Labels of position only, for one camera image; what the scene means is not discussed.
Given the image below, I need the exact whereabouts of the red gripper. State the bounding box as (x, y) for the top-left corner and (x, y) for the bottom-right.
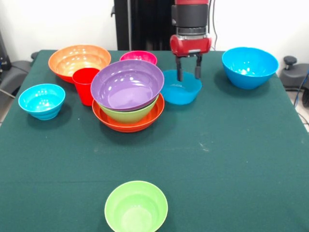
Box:
(169, 33), (212, 82)

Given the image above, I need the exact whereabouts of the translucent blue straight-sided bowl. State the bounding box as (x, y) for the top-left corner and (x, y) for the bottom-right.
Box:
(160, 69), (203, 105)

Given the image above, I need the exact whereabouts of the purple bowl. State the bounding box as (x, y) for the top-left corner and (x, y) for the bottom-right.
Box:
(90, 59), (165, 112)

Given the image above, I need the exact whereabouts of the large green bowl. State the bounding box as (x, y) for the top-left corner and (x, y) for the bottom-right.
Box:
(98, 94), (160, 125)

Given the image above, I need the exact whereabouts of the orange bowl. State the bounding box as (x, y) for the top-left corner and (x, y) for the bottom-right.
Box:
(48, 44), (112, 84)
(92, 93), (165, 133)

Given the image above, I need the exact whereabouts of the small green bowl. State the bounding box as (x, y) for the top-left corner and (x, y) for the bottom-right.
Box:
(104, 180), (169, 232)

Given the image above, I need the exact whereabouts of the pink bowl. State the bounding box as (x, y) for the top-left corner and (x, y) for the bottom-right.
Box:
(119, 50), (158, 65)

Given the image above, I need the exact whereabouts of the large blue bowl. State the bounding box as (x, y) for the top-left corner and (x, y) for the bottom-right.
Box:
(221, 46), (280, 90)

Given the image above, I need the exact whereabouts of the red cup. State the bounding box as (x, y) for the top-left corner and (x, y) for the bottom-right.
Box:
(72, 68), (101, 106)

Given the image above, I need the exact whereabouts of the small blue ribbed bowl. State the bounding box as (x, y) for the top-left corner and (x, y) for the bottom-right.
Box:
(18, 83), (66, 121)

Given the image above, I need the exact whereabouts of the dark green tablecloth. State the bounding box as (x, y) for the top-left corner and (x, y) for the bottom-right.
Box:
(0, 49), (309, 232)

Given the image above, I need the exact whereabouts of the black wall cable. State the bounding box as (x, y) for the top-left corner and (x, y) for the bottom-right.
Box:
(208, 0), (219, 50)

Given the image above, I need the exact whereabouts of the black pedestal leg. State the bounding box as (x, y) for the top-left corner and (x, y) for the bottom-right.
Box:
(280, 56), (309, 89)
(0, 51), (39, 97)

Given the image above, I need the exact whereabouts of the blue cable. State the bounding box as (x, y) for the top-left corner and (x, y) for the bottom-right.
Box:
(293, 70), (309, 108)

